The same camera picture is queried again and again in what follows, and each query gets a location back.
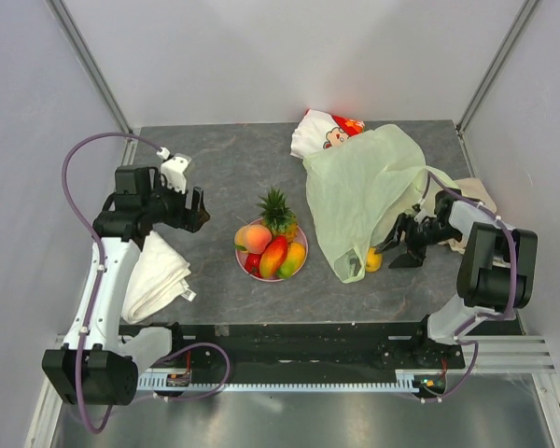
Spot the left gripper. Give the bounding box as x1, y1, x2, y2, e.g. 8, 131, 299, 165
142, 173, 209, 233

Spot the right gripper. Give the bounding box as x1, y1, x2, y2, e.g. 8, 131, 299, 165
374, 212, 462, 269

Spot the small yellow fake fruit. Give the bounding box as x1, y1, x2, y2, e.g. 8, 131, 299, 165
365, 247, 383, 273

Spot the fake peach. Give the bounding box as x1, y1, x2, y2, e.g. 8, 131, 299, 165
243, 224, 273, 254

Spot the green avocado print plastic bag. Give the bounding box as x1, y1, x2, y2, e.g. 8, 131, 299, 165
303, 124, 455, 284

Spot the fake red bell pepper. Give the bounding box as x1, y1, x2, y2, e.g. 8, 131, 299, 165
244, 253, 261, 278

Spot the fake pineapple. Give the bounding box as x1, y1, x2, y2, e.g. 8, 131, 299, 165
258, 187, 298, 243

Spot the fake red orange mango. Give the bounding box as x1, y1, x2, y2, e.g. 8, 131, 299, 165
259, 236, 288, 279

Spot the fake yellow pear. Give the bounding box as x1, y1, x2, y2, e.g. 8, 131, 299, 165
234, 225, 249, 253

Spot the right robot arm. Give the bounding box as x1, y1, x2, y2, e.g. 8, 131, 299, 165
376, 190, 538, 368

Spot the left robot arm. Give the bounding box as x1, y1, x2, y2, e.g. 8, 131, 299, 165
42, 155, 209, 405

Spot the white red cartoon bag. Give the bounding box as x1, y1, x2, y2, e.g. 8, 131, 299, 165
290, 109, 365, 159

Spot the white folded towel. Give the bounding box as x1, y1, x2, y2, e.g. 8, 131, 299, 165
121, 231, 197, 324

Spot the beige crumpled cloth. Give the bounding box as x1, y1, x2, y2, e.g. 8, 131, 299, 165
442, 177, 497, 254

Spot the pink plate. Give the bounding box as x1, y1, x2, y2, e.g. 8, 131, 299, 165
234, 218, 309, 283

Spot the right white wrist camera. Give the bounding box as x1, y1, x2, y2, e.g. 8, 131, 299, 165
413, 198, 435, 223

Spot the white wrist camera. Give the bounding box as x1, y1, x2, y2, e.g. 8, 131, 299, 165
157, 147, 192, 193
413, 198, 435, 223

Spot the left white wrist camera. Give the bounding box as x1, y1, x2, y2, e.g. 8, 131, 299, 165
157, 147, 192, 193

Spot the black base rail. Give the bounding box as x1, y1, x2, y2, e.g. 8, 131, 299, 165
164, 322, 466, 371

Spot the slotted cable duct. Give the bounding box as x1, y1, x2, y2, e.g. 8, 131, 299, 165
137, 371, 419, 393

